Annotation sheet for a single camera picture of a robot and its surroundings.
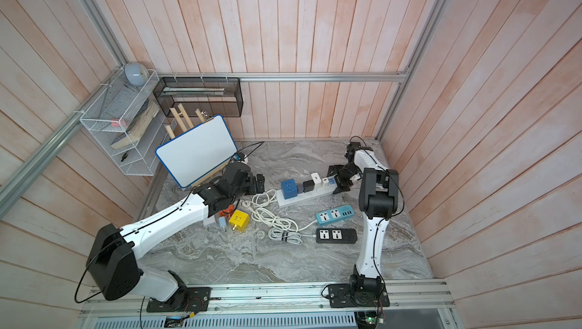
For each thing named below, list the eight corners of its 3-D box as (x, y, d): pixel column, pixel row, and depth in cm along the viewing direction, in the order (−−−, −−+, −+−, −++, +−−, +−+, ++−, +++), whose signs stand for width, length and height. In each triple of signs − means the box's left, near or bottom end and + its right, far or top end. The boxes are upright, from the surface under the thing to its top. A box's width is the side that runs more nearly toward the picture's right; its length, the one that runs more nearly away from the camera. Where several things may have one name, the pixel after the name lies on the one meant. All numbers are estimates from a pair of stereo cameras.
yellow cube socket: (229, 228, 91) (226, 222, 86) (237, 214, 94) (234, 208, 90) (244, 234, 89) (242, 229, 85) (251, 221, 93) (250, 215, 88)
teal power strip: (317, 224, 92) (318, 221, 90) (314, 216, 95) (315, 212, 92) (353, 216, 95) (355, 213, 92) (350, 208, 97) (351, 204, 95)
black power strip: (316, 243, 87) (316, 240, 85) (315, 230, 91) (315, 227, 88) (356, 243, 87) (359, 240, 85) (354, 230, 91) (356, 227, 88)
